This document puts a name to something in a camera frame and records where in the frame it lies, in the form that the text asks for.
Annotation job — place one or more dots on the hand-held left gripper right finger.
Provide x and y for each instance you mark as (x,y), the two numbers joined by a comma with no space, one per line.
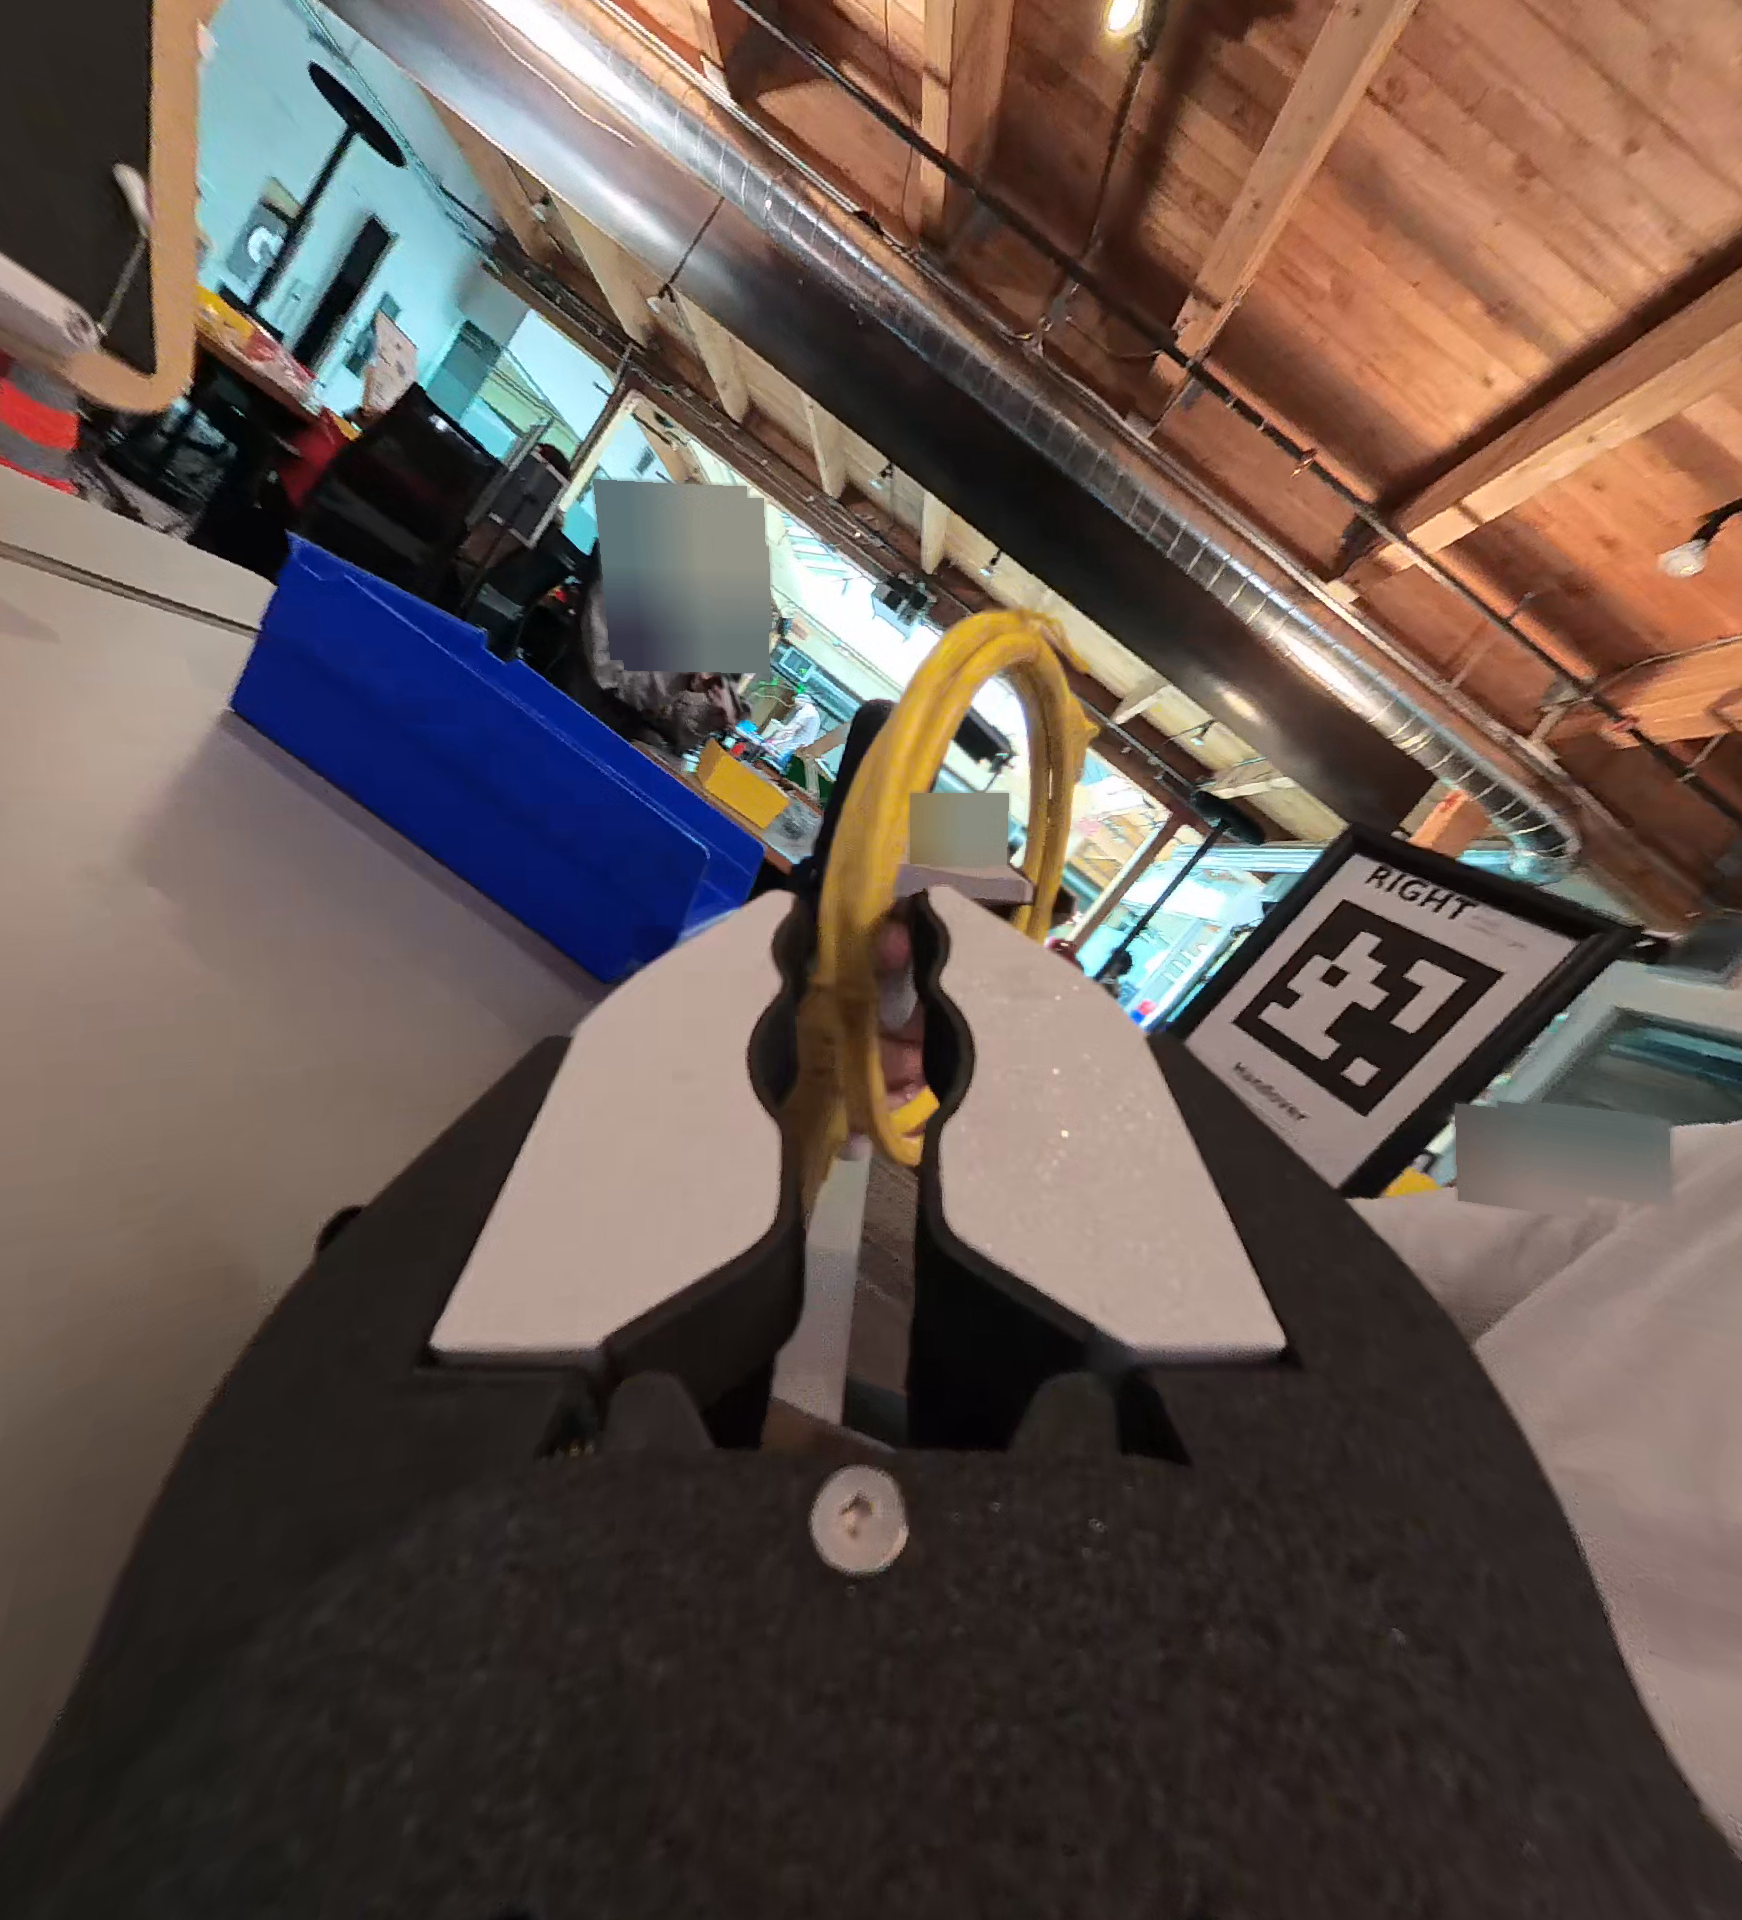
(1109,1184)

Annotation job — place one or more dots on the black round-top stand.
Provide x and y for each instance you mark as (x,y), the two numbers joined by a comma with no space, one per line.
(353,113)

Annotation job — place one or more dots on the orange traffic cone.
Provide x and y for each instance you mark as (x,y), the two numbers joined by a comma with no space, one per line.
(38,419)

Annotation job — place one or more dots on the yellow plastic bin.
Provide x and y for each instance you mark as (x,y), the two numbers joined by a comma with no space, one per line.
(741,783)

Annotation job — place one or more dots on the black-framed marker sign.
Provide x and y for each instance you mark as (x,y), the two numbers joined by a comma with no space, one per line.
(1538,959)

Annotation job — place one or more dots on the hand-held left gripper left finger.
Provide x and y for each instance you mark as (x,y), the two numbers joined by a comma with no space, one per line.
(601,1184)

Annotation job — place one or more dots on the wood-rimmed black tablet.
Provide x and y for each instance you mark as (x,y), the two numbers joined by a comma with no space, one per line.
(30,91)

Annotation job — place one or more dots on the person's right hand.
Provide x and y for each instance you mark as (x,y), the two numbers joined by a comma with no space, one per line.
(893,953)

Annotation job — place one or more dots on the blue plastic bin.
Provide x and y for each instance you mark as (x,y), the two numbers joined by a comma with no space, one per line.
(510,781)

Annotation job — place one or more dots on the silver ventilation duct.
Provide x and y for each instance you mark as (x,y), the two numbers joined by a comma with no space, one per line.
(1187,532)

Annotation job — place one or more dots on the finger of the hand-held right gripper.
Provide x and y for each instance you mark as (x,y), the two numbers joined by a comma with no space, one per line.
(967,885)

